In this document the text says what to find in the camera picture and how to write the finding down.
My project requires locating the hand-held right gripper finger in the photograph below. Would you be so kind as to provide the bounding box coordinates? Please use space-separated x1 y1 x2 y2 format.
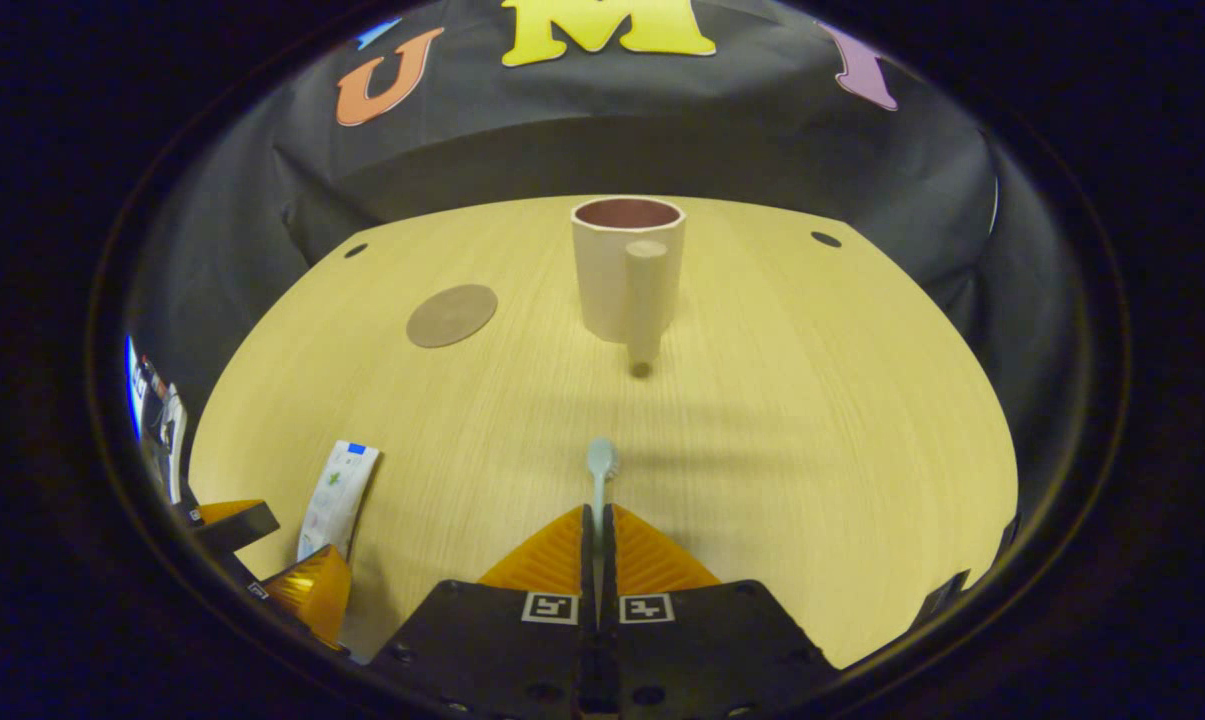
377 505 600 716
599 503 843 716

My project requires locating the white toothpaste tube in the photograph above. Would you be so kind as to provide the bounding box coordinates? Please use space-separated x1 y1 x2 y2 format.
297 440 381 563

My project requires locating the pale blue toothbrush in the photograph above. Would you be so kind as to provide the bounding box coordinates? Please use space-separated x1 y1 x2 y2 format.
586 437 620 601

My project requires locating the round grey coaster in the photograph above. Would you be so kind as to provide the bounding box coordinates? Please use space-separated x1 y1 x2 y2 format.
406 284 499 349

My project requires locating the beige cup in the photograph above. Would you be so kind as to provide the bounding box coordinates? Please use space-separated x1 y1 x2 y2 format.
570 196 687 366

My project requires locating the white side desk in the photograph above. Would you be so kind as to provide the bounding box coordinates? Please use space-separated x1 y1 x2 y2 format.
142 370 189 504

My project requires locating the computer monitor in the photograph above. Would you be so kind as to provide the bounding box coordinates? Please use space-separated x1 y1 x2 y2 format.
125 335 153 441

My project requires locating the black backdrop cloth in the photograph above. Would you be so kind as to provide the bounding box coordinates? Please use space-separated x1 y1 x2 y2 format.
127 0 1073 471

